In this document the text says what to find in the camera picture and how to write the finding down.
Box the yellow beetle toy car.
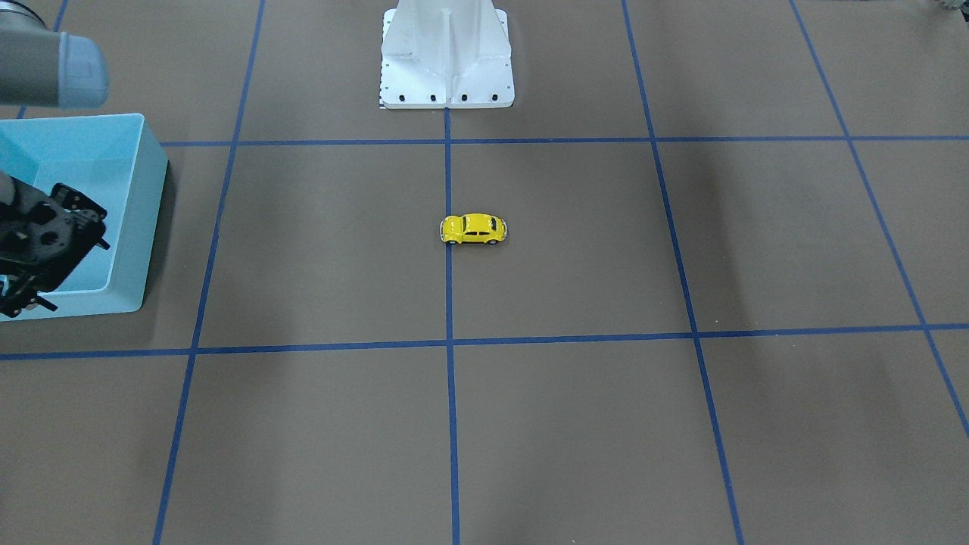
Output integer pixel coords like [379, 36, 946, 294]
[439, 213, 508, 245]

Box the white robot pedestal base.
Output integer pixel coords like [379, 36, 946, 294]
[379, 1, 516, 110]

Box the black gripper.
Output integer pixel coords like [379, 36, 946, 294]
[1, 183, 111, 319]

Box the light blue plastic bin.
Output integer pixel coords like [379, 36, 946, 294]
[1, 113, 167, 321]

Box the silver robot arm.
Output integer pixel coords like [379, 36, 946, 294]
[1, 1, 110, 319]

